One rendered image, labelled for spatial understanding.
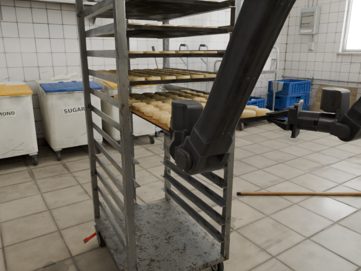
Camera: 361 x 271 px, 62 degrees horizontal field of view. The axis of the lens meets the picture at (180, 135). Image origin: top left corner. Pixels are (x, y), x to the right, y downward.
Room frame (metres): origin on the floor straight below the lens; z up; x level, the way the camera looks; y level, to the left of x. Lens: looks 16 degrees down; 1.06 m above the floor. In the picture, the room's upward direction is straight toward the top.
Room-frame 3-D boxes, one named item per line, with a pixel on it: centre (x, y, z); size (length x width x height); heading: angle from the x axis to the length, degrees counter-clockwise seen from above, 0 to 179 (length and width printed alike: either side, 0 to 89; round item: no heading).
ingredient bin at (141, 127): (3.53, 0.65, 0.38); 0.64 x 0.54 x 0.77; 31
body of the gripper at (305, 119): (0.86, -0.37, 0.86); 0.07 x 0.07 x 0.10; 58
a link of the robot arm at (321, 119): (0.83, -0.42, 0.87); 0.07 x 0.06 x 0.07; 58
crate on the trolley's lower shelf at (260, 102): (4.47, -0.95, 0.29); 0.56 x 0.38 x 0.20; 132
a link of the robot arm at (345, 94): (0.80, -0.43, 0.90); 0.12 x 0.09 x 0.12; 27
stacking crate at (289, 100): (4.94, -1.78, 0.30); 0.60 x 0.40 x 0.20; 124
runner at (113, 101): (1.28, 0.31, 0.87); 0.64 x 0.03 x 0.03; 28
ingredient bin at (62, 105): (3.17, 1.19, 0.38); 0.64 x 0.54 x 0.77; 33
